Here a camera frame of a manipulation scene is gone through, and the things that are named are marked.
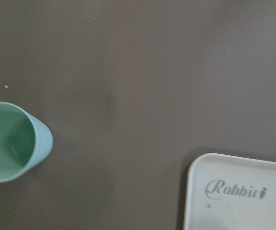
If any green plastic cup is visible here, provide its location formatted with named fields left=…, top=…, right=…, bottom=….
left=0, top=102, right=53, bottom=183

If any cream rabbit tray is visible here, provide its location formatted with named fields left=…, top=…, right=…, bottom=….
left=183, top=153, right=276, bottom=230

